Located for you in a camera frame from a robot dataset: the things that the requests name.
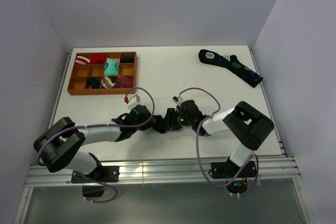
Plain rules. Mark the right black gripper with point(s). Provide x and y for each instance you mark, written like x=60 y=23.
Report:
x=172 y=115

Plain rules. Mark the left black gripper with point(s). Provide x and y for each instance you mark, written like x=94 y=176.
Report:
x=146 y=126

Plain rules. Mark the black white-striped sock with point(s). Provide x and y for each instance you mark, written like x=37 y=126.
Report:
x=160 y=124

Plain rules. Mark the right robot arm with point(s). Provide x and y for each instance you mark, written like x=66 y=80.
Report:
x=249 y=126

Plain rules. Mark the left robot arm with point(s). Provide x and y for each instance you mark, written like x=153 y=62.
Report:
x=58 y=148

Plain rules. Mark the maroon purple rolled sock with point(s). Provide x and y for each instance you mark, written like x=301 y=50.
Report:
x=124 y=82

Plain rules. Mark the beige brown rolled sock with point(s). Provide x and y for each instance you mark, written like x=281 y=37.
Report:
x=109 y=82

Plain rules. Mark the dark teal rolled sock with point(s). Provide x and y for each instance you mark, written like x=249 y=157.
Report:
x=93 y=83

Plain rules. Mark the dark navy rolled sock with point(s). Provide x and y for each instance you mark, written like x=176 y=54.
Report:
x=127 y=58

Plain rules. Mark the black blue patterned sock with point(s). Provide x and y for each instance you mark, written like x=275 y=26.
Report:
x=231 y=63

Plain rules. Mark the red white striped rolled sock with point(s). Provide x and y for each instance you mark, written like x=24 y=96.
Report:
x=81 y=60

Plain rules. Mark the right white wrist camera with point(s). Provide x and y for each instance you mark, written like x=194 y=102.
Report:
x=178 y=99

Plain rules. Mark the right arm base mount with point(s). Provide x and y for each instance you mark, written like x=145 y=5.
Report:
x=227 y=169

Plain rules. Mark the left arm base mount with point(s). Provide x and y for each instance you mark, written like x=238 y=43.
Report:
x=95 y=185

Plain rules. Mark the aluminium front rail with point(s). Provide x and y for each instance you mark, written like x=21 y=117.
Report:
x=161 y=172

